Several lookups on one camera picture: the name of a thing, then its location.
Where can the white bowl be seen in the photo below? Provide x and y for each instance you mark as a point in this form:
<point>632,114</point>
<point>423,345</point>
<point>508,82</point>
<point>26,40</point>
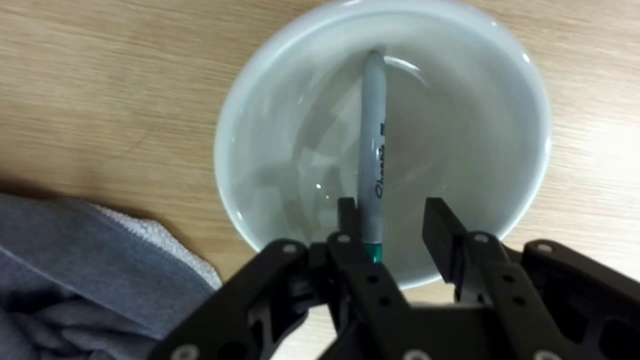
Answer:
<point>452,132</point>

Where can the green capped marker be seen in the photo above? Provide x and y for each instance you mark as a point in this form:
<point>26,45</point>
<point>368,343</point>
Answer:
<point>372,132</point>

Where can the grey sweater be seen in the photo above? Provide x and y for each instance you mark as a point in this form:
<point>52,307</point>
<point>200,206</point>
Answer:
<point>80,286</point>

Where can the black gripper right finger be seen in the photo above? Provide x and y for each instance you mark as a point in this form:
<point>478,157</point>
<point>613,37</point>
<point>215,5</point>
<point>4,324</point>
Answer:
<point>481,266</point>

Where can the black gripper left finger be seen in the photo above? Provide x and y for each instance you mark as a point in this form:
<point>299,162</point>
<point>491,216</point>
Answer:
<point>267,301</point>

